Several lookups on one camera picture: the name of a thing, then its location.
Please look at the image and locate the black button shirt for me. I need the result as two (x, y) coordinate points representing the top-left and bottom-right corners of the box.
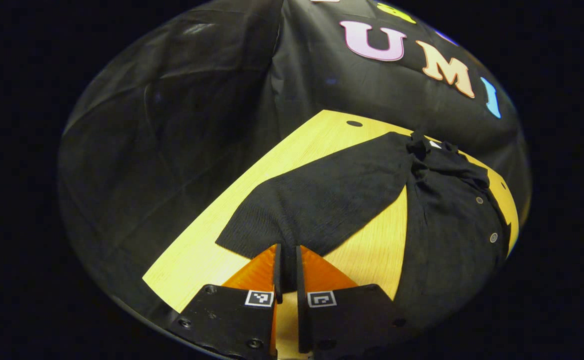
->
(215, 131), (511, 331)

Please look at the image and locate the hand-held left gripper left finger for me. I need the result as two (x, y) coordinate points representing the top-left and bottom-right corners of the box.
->
(169, 243), (283, 360)

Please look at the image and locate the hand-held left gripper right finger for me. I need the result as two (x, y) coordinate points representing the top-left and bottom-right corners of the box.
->
(296, 245), (412, 360)

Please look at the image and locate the black backdrop cloth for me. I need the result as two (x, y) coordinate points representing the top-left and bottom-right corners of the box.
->
(58, 0), (531, 321)

